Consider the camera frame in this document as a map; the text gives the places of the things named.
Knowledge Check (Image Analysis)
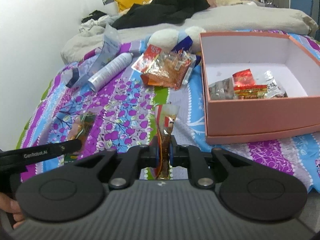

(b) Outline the brown snack stick packet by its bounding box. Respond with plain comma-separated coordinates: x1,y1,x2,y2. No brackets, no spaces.
154,103,180,180

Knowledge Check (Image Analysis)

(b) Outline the white and blue plush toy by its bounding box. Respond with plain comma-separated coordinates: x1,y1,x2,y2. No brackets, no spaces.
146,26,206,54

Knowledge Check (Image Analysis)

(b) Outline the grey duvet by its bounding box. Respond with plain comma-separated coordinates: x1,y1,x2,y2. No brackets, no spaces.
61,4,318,64

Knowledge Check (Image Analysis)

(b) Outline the pink cardboard box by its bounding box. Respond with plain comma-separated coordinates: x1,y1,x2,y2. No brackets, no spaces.
200,31,319,144

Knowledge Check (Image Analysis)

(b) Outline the green brown snack packet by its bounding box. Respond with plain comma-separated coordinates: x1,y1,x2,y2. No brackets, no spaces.
64,111,97,164

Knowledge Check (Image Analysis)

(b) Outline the blue and white snack packet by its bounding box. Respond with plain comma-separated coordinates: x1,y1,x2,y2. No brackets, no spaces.
171,36,201,66

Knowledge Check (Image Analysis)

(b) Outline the person's left hand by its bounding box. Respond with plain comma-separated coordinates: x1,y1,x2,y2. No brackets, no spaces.
0,193,25,229

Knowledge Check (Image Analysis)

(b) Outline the white spray can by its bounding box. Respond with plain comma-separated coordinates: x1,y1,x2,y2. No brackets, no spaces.
88,53,133,93

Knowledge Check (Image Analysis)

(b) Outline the red square snack packet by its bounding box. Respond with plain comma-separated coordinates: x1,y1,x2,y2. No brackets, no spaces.
131,45,162,74

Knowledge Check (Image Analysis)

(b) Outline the red yellow snack packet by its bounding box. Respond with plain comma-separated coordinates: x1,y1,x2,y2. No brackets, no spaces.
234,85,268,99

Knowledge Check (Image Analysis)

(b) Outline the floral purple bed sheet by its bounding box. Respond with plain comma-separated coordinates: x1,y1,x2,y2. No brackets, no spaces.
18,30,319,190

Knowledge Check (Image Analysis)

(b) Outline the orange clear snack bag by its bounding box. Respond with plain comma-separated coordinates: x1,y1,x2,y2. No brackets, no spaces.
140,51,196,90

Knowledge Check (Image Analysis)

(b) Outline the black clothing heap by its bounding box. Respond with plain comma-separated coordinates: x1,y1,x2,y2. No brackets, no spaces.
111,0,210,30

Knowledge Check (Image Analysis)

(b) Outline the white shrimp flavor snack packet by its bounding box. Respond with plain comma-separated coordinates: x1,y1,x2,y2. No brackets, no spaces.
256,70,287,99

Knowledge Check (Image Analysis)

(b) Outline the clear plastic pouch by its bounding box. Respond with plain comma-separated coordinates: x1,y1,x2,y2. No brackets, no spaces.
61,24,121,88

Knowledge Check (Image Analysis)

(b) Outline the clear grey snack packet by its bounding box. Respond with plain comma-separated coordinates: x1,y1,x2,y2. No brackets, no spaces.
208,77,235,100

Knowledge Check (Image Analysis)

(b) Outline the red foil snack packet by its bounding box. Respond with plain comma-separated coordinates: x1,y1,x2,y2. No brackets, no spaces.
232,69,255,87

